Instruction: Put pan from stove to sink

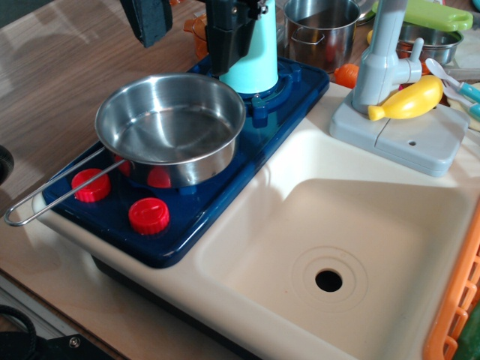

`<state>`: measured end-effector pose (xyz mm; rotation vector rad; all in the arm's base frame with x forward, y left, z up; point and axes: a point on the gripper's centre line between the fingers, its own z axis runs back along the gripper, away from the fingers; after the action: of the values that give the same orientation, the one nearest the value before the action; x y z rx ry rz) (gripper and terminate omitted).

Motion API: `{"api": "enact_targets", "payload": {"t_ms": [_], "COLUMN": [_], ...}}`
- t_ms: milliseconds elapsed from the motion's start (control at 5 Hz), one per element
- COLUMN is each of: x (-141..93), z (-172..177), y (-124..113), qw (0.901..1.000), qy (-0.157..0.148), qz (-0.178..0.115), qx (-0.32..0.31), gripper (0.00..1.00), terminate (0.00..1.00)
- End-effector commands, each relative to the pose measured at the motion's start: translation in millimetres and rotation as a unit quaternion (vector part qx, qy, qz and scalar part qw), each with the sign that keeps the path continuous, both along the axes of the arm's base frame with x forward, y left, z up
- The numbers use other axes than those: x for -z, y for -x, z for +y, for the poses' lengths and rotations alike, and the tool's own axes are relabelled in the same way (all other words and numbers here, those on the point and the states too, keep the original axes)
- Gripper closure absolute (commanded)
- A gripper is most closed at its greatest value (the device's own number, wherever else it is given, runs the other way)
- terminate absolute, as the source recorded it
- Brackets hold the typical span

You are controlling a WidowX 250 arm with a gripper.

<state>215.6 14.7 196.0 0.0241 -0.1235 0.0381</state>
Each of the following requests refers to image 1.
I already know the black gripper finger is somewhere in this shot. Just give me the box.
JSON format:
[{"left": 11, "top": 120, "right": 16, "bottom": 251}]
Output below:
[
  {"left": 120, "top": 0, "right": 173, "bottom": 48},
  {"left": 205, "top": 0, "right": 269, "bottom": 75}
]

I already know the blue toy stove top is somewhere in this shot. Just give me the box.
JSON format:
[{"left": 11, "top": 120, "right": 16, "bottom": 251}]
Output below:
[{"left": 42, "top": 58, "right": 329, "bottom": 268}]

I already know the silver steel pan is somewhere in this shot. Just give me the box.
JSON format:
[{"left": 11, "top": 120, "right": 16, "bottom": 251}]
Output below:
[{"left": 4, "top": 73, "right": 246, "bottom": 227}]

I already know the red stove knob left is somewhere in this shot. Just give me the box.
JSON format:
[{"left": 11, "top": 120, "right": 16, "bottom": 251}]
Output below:
[{"left": 71, "top": 168, "right": 112, "bottom": 203}]

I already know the red stove knob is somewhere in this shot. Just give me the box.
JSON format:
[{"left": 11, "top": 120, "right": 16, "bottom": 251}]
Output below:
[
  {"left": 71, "top": 168, "right": 112, "bottom": 203},
  {"left": 128, "top": 197, "right": 170, "bottom": 236}
]

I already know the red stove knob right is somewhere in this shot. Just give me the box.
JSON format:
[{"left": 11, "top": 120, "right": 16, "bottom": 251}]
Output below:
[{"left": 128, "top": 197, "right": 170, "bottom": 236}]

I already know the cream toy sink unit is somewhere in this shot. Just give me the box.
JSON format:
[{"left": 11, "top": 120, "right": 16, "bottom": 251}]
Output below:
[{"left": 42, "top": 85, "right": 479, "bottom": 359}]

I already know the orange plastic cup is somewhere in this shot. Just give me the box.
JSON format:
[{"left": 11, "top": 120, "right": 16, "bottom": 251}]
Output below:
[{"left": 183, "top": 13, "right": 209, "bottom": 60}]

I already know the teal plastic cup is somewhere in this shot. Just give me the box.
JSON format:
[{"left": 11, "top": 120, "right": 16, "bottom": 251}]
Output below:
[{"left": 219, "top": 1, "right": 278, "bottom": 95}]

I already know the orange toy carrot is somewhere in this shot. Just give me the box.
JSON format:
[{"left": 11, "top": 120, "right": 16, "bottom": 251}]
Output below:
[{"left": 334, "top": 64, "right": 359, "bottom": 89}]

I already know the black round object left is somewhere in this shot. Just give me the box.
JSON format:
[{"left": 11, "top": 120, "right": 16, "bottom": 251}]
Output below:
[{"left": 0, "top": 145, "right": 14, "bottom": 185}]

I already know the yellow toy banana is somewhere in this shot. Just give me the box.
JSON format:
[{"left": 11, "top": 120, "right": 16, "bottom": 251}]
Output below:
[{"left": 367, "top": 75, "right": 443, "bottom": 122}]

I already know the green plastic cutting board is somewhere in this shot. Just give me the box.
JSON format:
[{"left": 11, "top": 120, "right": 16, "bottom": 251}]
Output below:
[{"left": 370, "top": 0, "right": 474, "bottom": 32}]

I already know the white teal toy spoon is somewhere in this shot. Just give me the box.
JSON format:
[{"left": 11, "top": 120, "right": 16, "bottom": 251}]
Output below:
[{"left": 425, "top": 58, "right": 480, "bottom": 103}]

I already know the steel bowl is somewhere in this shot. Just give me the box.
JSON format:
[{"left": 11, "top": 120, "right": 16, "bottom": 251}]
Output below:
[{"left": 397, "top": 23, "right": 464, "bottom": 65}]

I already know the grey toy faucet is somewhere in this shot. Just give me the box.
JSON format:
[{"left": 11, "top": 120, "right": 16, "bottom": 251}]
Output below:
[{"left": 329, "top": 1, "right": 470, "bottom": 177}]

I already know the orange dish rack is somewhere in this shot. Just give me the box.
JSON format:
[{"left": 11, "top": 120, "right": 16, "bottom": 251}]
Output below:
[{"left": 422, "top": 209, "right": 479, "bottom": 359}]

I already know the steel pot with handles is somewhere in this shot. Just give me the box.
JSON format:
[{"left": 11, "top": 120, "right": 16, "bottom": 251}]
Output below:
[{"left": 283, "top": 0, "right": 361, "bottom": 74}]

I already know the black cable bottom left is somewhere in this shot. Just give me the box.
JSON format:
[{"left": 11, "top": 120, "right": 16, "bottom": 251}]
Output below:
[{"left": 0, "top": 304, "right": 38, "bottom": 360}]

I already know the black bracket with screw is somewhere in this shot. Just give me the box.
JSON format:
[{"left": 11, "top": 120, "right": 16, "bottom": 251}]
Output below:
[{"left": 35, "top": 334, "right": 113, "bottom": 360}]

